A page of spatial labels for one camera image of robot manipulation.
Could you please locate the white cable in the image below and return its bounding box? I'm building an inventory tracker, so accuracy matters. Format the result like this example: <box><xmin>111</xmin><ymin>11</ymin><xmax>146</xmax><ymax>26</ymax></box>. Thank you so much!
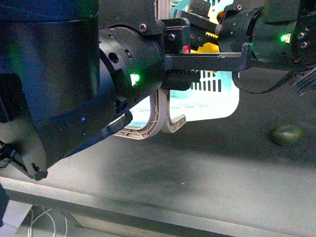
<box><xmin>27</xmin><ymin>207</ymin><xmax>69</xmax><ymax>237</ymax></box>

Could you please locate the green avocado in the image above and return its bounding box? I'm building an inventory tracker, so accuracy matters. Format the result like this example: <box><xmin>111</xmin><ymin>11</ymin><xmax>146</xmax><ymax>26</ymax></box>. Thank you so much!
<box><xmin>271</xmin><ymin>125</ymin><xmax>303</xmax><ymax>146</ymax></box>

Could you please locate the yellow mango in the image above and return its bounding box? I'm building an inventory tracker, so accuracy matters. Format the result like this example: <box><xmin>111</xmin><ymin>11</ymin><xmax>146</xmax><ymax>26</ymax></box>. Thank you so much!
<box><xmin>195</xmin><ymin>2</ymin><xmax>224</xmax><ymax>53</ymax></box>

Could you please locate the light blue plastic basket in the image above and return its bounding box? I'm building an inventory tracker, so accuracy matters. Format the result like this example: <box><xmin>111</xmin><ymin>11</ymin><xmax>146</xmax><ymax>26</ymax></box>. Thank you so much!
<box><xmin>112</xmin><ymin>0</ymin><xmax>240</xmax><ymax>129</ymax></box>

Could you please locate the left gripper grey lattice finger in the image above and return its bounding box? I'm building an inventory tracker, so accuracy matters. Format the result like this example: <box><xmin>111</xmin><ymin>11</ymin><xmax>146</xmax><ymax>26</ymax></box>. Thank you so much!
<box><xmin>159</xmin><ymin>88</ymin><xmax>186</xmax><ymax>133</ymax></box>

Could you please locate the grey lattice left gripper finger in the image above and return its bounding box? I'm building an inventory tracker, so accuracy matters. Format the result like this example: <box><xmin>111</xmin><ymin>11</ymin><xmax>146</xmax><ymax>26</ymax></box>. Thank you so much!
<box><xmin>114</xmin><ymin>89</ymin><xmax>163</xmax><ymax>140</ymax></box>

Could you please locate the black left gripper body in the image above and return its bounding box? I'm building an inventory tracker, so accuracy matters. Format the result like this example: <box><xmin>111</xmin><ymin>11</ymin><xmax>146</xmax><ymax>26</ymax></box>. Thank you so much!
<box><xmin>138</xmin><ymin>17</ymin><xmax>248</xmax><ymax>90</ymax></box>

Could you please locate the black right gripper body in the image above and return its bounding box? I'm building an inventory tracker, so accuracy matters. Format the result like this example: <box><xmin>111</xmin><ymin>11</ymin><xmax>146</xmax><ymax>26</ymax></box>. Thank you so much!
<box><xmin>182</xmin><ymin>0</ymin><xmax>254</xmax><ymax>52</ymax></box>

